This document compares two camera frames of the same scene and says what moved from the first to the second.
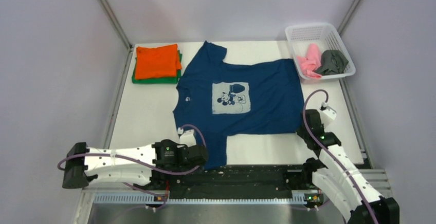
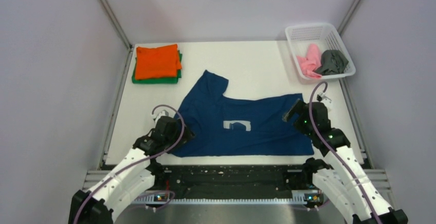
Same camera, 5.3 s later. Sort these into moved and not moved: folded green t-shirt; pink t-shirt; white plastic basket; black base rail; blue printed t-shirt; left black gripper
Moved: blue printed t-shirt; left black gripper
Not moved: white plastic basket; folded green t-shirt; black base rail; pink t-shirt
